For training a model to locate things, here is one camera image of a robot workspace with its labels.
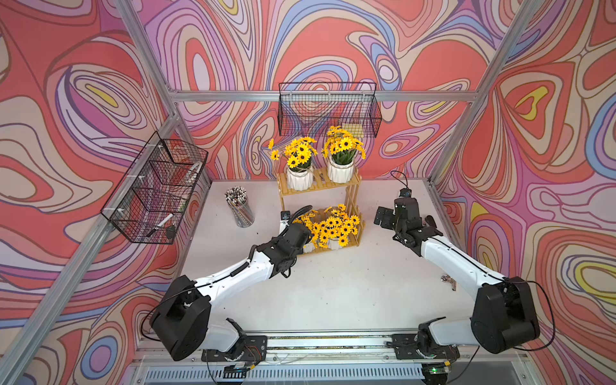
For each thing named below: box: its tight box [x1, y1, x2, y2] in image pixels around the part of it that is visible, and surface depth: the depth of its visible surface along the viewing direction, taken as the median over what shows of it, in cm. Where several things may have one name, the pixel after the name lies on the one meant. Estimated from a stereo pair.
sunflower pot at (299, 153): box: [267, 136, 319, 192], surface depth 74 cm
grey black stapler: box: [424, 214, 438, 229], surface depth 101 cm
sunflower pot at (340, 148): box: [320, 125, 367, 184], surface depth 78 cm
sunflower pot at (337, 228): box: [319, 203, 361, 251], surface depth 84 cm
